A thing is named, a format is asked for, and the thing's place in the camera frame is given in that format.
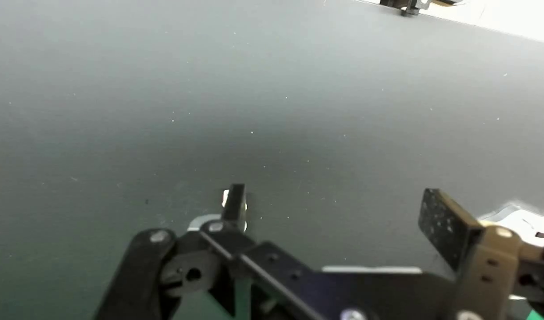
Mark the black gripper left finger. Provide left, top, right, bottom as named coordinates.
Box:
left=92, top=182, right=309, bottom=320

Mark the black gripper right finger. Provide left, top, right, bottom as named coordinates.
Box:
left=417, top=188, right=544, bottom=320

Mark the dark object at table edge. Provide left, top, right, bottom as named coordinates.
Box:
left=378, top=0, right=430, bottom=15

